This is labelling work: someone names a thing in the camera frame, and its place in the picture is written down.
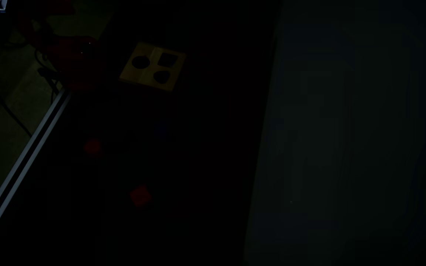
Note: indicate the wooden shape sorter box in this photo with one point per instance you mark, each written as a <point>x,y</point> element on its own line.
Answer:
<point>150,66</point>

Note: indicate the red robot arm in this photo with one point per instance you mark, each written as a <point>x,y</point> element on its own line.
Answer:
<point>72,55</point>

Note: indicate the red teardrop block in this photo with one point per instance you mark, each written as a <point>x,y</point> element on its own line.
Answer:
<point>93,147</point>

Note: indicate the red cube block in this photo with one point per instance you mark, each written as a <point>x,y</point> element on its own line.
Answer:
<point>141,195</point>

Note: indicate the aluminium profile rail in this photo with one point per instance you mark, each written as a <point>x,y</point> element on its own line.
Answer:
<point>20,166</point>

